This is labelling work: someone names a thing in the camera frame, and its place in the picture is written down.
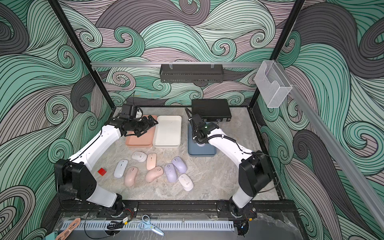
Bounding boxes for cream storage tray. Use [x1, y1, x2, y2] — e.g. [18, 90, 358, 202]
[153, 115, 182, 149]

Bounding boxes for white slotted cable duct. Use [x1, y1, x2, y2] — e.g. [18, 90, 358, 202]
[76, 220, 235, 232]

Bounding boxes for black ribbed briefcase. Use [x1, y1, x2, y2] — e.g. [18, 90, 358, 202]
[192, 99, 232, 122]

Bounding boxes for white mouse with logo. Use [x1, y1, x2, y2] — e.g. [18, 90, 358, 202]
[178, 174, 194, 192]

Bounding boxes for pink storage tray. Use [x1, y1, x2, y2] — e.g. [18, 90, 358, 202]
[126, 127, 156, 148]

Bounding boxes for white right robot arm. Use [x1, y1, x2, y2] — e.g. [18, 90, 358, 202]
[186, 109, 273, 218]

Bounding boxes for blue handled scissors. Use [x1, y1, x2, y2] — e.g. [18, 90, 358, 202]
[138, 215, 165, 236]

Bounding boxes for purple mouse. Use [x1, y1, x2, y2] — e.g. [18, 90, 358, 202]
[172, 156, 188, 174]
[164, 164, 178, 183]

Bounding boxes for red small cube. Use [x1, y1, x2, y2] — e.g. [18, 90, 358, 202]
[98, 168, 107, 176]

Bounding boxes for blue storage tray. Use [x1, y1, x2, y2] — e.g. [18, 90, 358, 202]
[188, 124, 217, 158]

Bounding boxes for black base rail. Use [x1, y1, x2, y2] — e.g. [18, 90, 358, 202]
[55, 200, 299, 219]

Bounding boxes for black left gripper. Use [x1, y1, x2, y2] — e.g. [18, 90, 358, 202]
[129, 115, 158, 137]

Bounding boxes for peach flat mouse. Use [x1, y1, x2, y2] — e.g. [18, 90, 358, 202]
[146, 153, 157, 171]

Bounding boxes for orange cable coil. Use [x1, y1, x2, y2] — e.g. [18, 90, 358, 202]
[54, 217, 82, 240]

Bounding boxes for clear plastic wall holder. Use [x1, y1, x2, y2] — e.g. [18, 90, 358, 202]
[255, 61, 292, 109]

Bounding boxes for aluminium wall rail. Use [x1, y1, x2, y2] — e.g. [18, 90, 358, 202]
[90, 61, 263, 70]

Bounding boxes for black wall shelf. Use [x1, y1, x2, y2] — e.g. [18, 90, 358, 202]
[160, 64, 224, 84]

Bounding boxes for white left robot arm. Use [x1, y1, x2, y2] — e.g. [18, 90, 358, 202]
[54, 115, 158, 216]

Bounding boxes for pale blue white flat mouse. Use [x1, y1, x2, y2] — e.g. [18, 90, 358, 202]
[114, 160, 128, 179]

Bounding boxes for pink mouse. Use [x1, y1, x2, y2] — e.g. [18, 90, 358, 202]
[124, 167, 139, 188]
[145, 166, 164, 183]

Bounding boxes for white mouse upper left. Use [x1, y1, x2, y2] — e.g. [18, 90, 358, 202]
[132, 151, 148, 163]

